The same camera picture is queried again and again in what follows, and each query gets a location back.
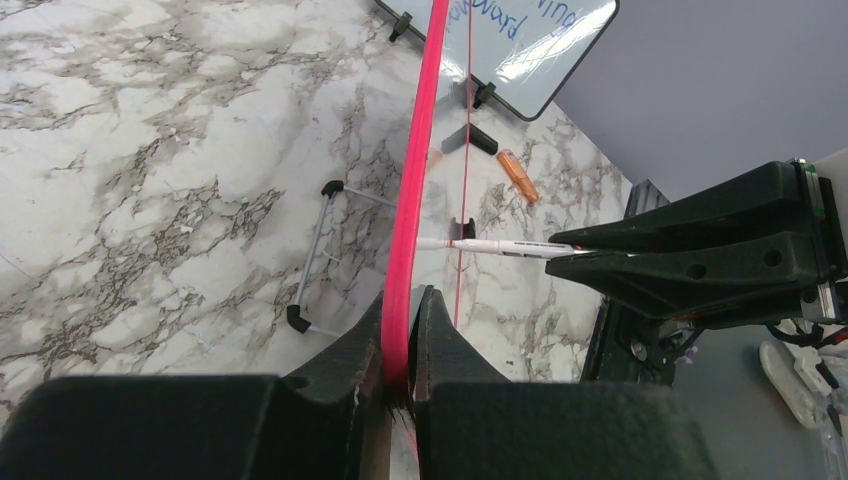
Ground pink framed whiteboard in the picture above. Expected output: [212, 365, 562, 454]
[381, 1, 473, 391]

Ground green capped black marker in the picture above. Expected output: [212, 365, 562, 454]
[441, 123, 498, 155]

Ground black framed written whiteboard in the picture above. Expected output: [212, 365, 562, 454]
[374, 0, 621, 123]

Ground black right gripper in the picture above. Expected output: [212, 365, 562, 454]
[546, 158, 847, 328]

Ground black wire whiteboard stand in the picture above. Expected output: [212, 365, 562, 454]
[286, 11, 498, 336]

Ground red white marker pen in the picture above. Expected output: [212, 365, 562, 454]
[415, 237, 601, 260]

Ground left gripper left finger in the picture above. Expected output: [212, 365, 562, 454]
[1, 301, 389, 479]

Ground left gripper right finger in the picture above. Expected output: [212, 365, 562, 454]
[410, 286, 719, 479]

